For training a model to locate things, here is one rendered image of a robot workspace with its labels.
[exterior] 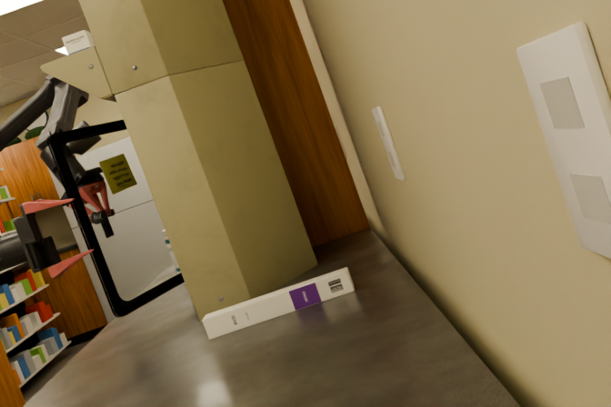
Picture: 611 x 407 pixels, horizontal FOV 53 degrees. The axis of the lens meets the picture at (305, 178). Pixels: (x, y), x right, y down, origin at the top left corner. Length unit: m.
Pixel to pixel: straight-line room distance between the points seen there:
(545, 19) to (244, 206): 0.98
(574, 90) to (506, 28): 0.08
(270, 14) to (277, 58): 0.11
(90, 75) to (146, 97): 0.11
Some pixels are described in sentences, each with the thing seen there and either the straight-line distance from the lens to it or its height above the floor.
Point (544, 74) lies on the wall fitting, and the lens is 0.33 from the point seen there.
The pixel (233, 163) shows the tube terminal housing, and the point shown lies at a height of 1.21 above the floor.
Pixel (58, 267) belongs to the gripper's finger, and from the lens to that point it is 1.17.
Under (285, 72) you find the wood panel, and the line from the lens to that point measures 1.56.
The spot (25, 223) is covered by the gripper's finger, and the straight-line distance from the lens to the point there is 1.17.
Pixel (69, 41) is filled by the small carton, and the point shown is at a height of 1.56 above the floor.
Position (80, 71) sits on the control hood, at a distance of 1.26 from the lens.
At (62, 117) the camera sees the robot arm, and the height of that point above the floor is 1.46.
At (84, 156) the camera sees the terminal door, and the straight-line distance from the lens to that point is 1.37.
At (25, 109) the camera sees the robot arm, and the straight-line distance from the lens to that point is 1.92.
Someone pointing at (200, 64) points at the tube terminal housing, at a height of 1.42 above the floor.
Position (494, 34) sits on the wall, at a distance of 0.39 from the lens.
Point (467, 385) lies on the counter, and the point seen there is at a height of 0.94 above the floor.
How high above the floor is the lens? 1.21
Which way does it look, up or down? 4 degrees down
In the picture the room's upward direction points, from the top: 20 degrees counter-clockwise
